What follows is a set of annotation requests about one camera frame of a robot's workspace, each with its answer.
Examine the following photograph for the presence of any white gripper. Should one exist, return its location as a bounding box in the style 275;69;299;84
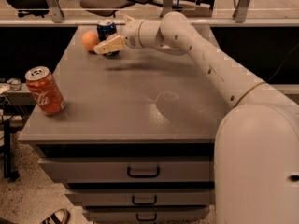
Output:
93;15;144;54

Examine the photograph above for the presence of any blue pepsi can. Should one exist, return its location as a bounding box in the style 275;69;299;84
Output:
96;18;121;58

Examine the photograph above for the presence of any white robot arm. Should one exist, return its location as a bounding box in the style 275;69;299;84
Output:
94;12;299;224

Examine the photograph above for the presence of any red coca-cola can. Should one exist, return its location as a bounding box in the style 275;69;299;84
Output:
25;66;65;116

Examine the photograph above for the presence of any brown office chair seat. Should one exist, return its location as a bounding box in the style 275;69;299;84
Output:
80;0;134;17

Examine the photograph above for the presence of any orange fruit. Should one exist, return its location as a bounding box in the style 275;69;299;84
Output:
81;31;99;52

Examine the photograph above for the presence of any grey drawer cabinet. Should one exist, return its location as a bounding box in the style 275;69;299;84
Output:
20;37;227;224

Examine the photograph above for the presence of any striped sneaker shoe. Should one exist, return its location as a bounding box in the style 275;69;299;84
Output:
40;208;70;224

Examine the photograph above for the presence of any top drawer black handle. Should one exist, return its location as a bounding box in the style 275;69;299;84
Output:
127;167;160;178

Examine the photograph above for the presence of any drawer black handle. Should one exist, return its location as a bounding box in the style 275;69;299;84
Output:
127;167;160;178
131;196;157;206
135;214;157;222

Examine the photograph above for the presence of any middle drawer black handle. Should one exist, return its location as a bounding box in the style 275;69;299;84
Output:
131;196;157;206

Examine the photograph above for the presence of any black cable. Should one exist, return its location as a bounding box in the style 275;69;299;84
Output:
267;44;299;83

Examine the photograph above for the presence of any bottom drawer black handle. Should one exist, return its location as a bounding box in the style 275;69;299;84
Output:
135;214;157;222

